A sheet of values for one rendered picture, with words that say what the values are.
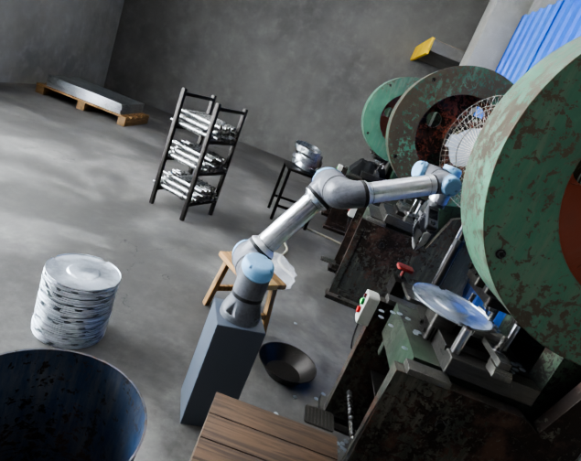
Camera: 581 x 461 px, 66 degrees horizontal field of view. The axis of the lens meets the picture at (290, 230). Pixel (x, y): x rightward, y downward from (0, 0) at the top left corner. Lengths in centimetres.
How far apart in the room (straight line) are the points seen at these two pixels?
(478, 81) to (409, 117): 42
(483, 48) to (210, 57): 434
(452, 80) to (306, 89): 540
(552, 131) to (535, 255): 27
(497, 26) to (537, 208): 577
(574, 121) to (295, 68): 717
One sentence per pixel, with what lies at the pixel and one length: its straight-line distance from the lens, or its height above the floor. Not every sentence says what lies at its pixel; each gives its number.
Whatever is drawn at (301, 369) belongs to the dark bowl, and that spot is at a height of 2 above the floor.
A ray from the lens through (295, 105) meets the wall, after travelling 808.
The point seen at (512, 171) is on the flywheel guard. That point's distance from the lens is 108.
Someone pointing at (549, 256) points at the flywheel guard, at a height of 113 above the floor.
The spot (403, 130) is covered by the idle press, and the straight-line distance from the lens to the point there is 282.
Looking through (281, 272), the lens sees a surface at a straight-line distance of 292.
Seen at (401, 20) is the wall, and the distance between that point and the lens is 823.
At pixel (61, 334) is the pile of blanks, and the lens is 202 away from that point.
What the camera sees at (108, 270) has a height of 28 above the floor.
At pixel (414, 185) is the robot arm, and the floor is 111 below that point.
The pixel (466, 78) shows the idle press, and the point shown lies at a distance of 288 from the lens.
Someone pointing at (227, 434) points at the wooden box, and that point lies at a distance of 137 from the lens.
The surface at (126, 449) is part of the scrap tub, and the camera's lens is 127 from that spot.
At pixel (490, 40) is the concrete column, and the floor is 266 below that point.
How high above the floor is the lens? 128
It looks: 17 degrees down
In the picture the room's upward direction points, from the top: 22 degrees clockwise
